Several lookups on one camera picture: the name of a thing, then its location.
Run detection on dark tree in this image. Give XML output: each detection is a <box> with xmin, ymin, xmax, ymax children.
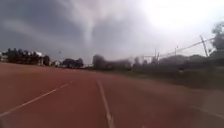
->
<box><xmin>92</xmin><ymin>54</ymin><xmax>107</xmax><ymax>71</ymax></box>

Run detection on tall tree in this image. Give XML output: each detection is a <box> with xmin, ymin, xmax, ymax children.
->
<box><xmin>209</xmin><ymin>21</ymin><xmax>224</xmax><ymax>61</ymax></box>

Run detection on grass strip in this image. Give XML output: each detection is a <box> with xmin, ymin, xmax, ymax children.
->
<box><xmin>109</xmin><ymin>68</ymin><xmax>224</xmax><ymax>90</ymax></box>

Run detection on leaning pole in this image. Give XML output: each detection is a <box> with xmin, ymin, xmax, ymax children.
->
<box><xmin>199</xmin><ymin>34</ymin><xmax>210</xmax><ymax>58</ymax></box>

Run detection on dark trees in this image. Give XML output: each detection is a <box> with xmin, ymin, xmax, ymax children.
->
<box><xmin>61</xmin><ymin>57</ymin><xmax>85</xmax><ymax>70</ymax></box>

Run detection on row of trees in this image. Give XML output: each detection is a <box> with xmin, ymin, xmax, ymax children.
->
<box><xmin>1</xmin><ymin>48</ymin><xmax>52</xmax><ymax>67</ymax></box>

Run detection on fence with bushes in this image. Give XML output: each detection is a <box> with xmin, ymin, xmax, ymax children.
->
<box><xmin>105</xmin><ymin>54</ymin><xmax>224</xmax><ymax>78</ymax></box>

